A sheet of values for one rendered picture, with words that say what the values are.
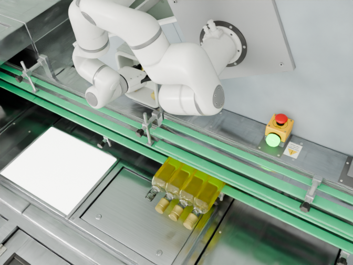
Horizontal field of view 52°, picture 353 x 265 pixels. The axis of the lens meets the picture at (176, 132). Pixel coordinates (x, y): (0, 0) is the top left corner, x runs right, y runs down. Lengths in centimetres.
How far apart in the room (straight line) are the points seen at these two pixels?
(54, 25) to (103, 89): 96
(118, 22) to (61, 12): 128
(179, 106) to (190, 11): 35
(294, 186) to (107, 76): 66
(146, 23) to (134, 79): 47
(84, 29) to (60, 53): 117
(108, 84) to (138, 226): 57
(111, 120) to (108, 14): 80
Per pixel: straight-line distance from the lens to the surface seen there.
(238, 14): 108
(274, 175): 121
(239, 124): 131
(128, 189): 150
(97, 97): 117
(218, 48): 106
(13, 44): 191
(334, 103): 117
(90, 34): 96
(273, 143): 121
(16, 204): 163
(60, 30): 208
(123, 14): 79
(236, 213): 146
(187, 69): 81
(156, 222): 141
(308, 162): 124
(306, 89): 116
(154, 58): 84
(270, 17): 105
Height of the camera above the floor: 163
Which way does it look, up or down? 32 degrees down
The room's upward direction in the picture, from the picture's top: 141 degrees counter-clockwise
